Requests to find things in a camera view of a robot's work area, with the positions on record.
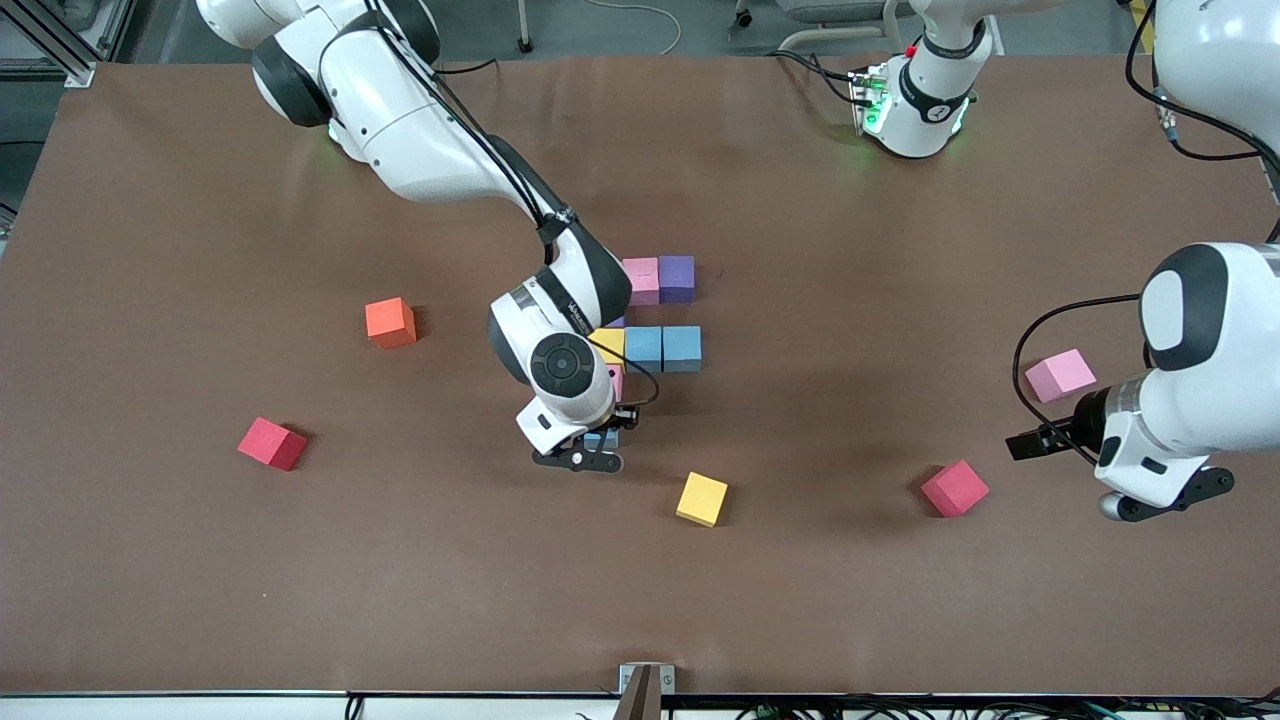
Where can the pink foam cube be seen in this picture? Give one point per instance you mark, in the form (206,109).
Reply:
(1060,375)
(617,382)
(645,280)

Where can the orange foam cube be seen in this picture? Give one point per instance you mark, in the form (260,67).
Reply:
(390,322)

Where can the aluminium frame post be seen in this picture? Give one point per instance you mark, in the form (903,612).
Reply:
(78,73)

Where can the red foam cube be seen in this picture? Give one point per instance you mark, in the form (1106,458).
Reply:
(268,441)
(955,487)

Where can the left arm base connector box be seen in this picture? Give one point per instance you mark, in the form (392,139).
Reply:
(870,100)

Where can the yellow foam cube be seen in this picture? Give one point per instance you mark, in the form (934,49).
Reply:
(610,342)
(702,498)

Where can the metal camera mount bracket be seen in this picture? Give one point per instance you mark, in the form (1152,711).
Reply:
(645,690)

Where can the blue foam cube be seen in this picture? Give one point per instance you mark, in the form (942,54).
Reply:
(643,349)
(682,349)
(600,439)

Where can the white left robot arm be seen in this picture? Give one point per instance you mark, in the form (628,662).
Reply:
(1220,340)

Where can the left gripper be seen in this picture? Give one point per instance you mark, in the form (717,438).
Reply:
(1082,419)

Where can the grey chair base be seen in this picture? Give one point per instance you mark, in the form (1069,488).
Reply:
(835,8)

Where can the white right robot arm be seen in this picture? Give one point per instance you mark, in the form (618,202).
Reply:
(420,140)

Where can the white stand leg with caster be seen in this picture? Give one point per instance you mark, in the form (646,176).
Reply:
(524,42)

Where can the white table edge rail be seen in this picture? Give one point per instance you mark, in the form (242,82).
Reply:
(200,708)

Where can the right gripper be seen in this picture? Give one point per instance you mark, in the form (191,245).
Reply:
(626,416)

